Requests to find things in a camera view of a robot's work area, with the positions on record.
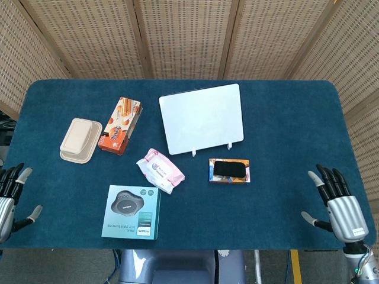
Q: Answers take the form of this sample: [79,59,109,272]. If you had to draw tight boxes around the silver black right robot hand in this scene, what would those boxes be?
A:
[300,164,370,244]

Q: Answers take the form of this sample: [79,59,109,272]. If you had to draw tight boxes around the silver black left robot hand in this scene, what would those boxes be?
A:
[0,162,44,244]

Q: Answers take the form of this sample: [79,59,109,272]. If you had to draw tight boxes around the white tablet stand board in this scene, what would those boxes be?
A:
[158,83,245,157]

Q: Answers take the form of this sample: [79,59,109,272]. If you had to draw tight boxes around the black equipment behind table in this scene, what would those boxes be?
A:
[0,109,17,166]

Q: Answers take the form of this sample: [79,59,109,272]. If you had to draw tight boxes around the blue carpet table mat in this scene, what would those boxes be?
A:
[0,79,377,251]

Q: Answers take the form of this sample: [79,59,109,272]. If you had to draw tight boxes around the beige lidded lunch container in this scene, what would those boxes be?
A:
[59,117,103,164]

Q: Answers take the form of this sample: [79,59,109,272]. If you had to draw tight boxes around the metal table leg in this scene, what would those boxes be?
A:
[253,250,263,284]

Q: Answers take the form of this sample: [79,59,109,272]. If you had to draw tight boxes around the teal speaker product box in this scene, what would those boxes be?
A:
[101,185,162,241]

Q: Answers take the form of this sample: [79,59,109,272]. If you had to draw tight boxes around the orange colourful flat box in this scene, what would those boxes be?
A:
[208,158,251,185]

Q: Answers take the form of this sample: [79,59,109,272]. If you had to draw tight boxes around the orange biscuit box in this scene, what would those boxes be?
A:
[97,96,143,156]

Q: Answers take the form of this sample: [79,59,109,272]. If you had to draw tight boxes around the pink wet wipes pack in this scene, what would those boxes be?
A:
[136,147,186,195]

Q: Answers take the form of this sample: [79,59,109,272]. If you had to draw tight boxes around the grey robot torso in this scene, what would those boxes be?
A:
[118,249,246,284]

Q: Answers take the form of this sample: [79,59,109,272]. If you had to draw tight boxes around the rattan folding screen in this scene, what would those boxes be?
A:
[0,0,379,208]

